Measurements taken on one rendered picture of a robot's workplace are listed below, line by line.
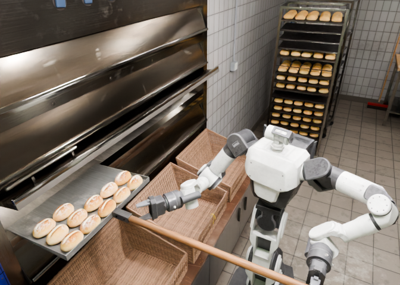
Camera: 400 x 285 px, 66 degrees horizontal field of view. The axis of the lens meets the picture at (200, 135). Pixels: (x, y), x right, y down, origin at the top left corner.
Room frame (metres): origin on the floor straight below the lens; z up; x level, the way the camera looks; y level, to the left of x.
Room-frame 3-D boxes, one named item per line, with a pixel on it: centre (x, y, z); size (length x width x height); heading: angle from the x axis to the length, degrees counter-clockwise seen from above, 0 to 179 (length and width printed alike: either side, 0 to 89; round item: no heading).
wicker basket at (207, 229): (1.60, 0.13, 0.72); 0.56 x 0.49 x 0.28; 154
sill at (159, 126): (1.71, 0.40, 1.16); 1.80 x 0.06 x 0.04; 153
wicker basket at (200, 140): (2.14, -0.14, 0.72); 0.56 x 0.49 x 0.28; 153
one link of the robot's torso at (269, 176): (1.28, -0.40, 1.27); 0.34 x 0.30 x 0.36; 50
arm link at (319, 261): (0.74, -0.43, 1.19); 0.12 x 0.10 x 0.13; 153
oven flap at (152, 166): (1.70, 0.38, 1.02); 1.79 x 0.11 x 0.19; 153
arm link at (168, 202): (1.09, 0.18, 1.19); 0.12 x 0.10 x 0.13; 118
